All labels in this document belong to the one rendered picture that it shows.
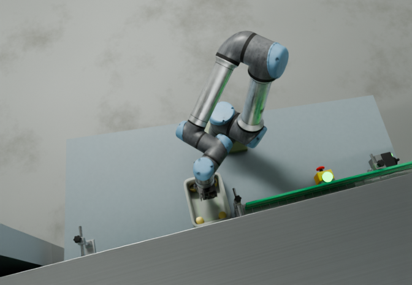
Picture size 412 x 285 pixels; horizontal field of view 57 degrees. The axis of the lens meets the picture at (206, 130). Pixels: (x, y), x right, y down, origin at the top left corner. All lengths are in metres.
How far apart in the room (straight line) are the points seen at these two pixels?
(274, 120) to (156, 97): 1.22
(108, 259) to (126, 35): 3.01
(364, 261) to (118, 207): 1.56
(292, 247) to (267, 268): 0.03
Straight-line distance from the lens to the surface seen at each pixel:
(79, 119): 3.00
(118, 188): 1.89
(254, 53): 1.38
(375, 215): 0.40
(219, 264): 0.36
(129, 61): 3.15
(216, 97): 1.44
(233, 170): 1.85
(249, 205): 1.59
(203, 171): 1.37
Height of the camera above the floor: 2.49
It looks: 65 degrees down
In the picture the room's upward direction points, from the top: 6 degrees counter-clockwise
